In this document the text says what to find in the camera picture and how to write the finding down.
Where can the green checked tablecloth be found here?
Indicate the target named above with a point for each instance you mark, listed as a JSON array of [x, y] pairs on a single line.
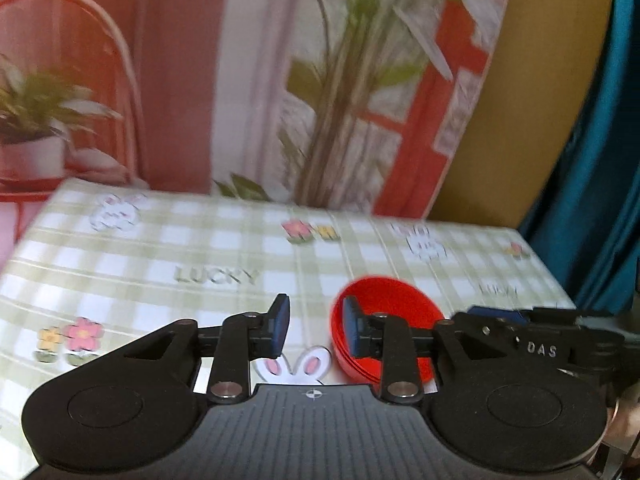
[[200, 245]]

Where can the printed wall tapestry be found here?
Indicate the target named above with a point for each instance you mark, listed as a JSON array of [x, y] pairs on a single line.
[[200, 85]]

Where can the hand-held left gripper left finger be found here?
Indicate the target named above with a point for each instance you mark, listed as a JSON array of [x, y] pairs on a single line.
[[281, 325]]

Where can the teal curtain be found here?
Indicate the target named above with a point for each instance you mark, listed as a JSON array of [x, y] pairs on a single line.
[[600, 185]]

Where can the wooden board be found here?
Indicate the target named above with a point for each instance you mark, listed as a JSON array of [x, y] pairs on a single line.
[[530, 110]]

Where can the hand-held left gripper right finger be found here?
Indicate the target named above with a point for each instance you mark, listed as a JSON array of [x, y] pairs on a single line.
[[351, 327]]

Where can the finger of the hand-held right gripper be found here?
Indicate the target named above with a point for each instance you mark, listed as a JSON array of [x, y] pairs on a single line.
[[495, 314], [487, 332]]

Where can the red bowl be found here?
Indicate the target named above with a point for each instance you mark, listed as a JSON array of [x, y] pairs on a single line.
[[395, 295]]

